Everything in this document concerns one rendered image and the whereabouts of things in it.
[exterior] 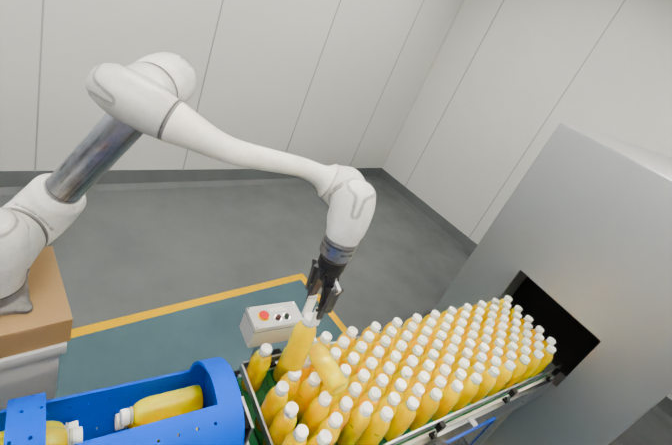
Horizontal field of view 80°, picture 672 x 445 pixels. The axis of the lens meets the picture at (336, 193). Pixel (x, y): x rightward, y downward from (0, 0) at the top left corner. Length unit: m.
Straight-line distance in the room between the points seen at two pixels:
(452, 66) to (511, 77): 0.78
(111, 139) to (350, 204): 0.65
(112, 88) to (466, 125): 4.67
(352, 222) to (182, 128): 0.43
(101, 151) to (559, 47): 4.51
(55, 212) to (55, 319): 0.30
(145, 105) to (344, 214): 0.49
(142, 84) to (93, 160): 0.37
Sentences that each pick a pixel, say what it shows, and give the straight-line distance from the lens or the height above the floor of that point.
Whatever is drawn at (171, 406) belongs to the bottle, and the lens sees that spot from 1.24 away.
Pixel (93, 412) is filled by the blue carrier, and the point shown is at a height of 1.04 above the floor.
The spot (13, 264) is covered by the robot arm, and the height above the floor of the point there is 1.27.
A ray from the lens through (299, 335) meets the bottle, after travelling 1.22.
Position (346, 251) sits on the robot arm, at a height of 1.64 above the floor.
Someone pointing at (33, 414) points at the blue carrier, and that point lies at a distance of 1.12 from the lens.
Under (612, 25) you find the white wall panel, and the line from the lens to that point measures 4.94.
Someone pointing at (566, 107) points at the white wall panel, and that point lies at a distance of 4.88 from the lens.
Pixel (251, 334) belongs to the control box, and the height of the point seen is 1.06.
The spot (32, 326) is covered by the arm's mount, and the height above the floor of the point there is 1.10.
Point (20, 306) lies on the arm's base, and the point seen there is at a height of 1.12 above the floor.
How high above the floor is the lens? 2.18
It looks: 26 degrees down
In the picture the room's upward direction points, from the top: 24 degrees clockwise
